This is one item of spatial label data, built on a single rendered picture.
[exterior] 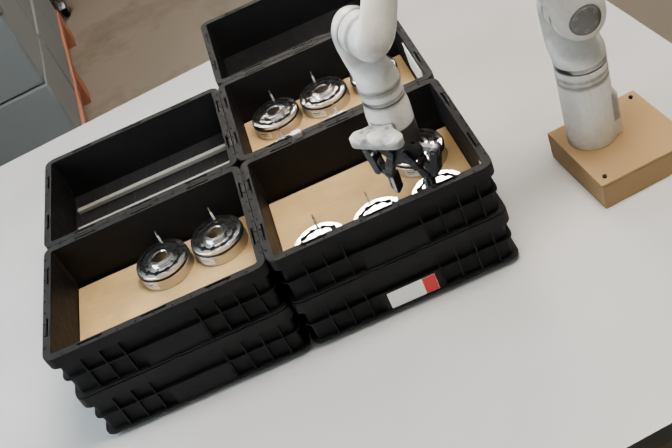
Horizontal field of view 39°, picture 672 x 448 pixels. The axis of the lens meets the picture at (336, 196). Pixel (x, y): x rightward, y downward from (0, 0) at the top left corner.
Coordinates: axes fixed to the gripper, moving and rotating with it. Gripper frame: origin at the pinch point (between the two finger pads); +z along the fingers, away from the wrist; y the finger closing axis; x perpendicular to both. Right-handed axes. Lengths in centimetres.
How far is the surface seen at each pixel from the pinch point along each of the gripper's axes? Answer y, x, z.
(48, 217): 73, 16, -2
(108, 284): 56, 24, 7
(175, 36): 211, -183, 90
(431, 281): -2.9, 9.4, 14.2
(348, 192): 15.6, -2.5, 5.4
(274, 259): 14.9, 23.3, -4.1
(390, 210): -1.3, 11.1, -4.6
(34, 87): 194, -88, 46
